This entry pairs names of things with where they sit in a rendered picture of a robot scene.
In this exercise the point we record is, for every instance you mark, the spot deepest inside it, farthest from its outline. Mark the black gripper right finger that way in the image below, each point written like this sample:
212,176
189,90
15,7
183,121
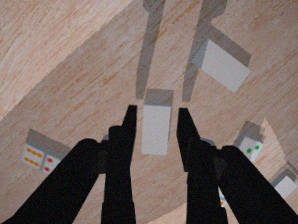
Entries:
252,199

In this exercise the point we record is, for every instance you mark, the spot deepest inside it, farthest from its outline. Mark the white domino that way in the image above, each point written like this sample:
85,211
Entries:
250,146
223,201
284,185
220,65
156,120

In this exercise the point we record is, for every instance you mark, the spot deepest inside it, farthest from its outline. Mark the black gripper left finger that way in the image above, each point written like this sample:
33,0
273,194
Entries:
59,198

